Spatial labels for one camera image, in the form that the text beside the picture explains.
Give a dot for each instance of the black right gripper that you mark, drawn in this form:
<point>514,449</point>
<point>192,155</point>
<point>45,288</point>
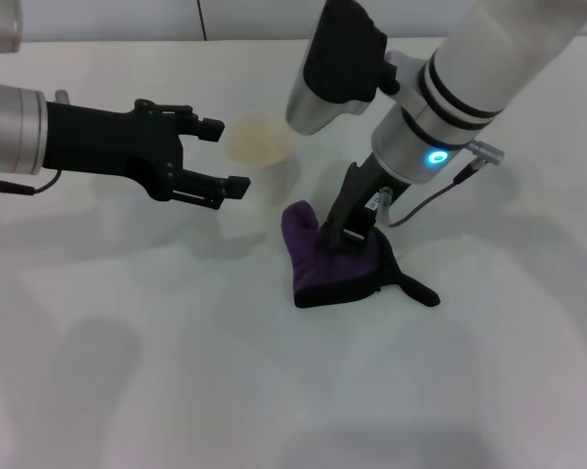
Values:
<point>359,200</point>

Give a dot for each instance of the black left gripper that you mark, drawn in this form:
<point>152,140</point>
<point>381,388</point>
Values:
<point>107,146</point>

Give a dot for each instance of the white paper cup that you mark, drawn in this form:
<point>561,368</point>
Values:
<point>259,141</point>

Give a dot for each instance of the purple blue rag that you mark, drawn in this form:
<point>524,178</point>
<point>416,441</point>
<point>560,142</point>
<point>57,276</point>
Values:
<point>327,273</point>

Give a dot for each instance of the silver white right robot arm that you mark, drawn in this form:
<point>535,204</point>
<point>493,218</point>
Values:
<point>469,63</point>

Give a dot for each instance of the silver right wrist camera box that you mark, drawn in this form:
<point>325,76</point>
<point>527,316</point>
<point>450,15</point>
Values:
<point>342,58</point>

